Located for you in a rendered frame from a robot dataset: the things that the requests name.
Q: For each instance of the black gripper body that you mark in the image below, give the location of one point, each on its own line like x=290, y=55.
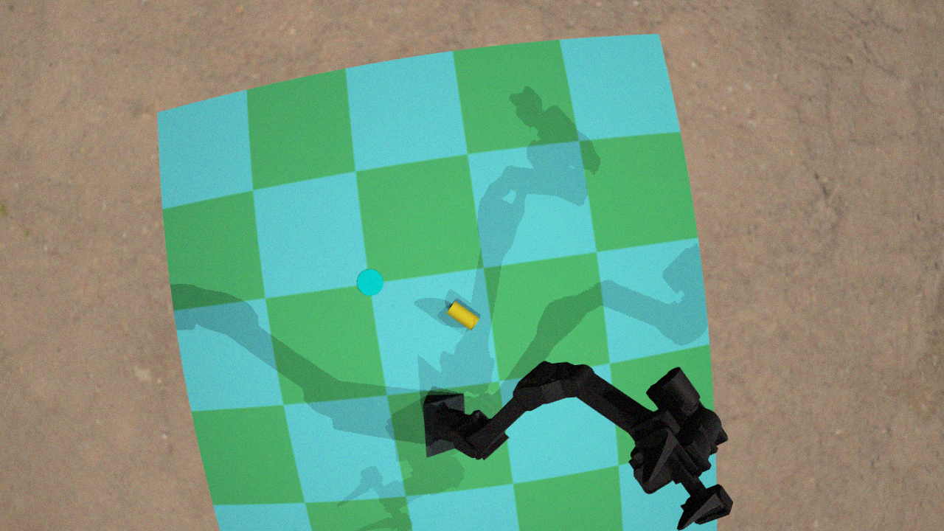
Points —
x=689, y=459

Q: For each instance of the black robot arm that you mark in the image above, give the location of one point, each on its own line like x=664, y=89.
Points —
x=478, y=437

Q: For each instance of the yellow cylinder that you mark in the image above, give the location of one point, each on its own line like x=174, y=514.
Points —
x=463, y=316

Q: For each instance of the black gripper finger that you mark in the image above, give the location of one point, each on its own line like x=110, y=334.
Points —
x=699, y=508
x=655, y=447

